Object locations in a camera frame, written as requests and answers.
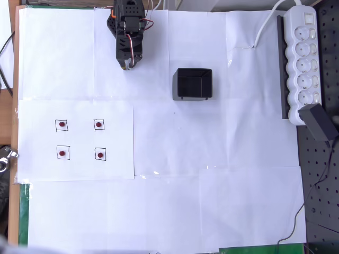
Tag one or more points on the black power adapter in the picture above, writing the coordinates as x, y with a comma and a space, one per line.
317, 121

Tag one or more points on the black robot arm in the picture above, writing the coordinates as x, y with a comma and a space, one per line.
132, 10

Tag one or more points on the black metal rail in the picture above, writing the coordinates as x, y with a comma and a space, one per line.
283, 79

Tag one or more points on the silver metal clamp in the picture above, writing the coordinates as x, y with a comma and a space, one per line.
5, 160

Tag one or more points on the black pegboard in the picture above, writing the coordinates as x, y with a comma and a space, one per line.
328, 198

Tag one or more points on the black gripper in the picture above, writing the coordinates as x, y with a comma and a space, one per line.
128, 62

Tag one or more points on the black box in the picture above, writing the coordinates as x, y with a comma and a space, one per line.
190, 83

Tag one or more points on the green cutting mat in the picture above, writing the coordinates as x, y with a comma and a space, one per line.
23, 211

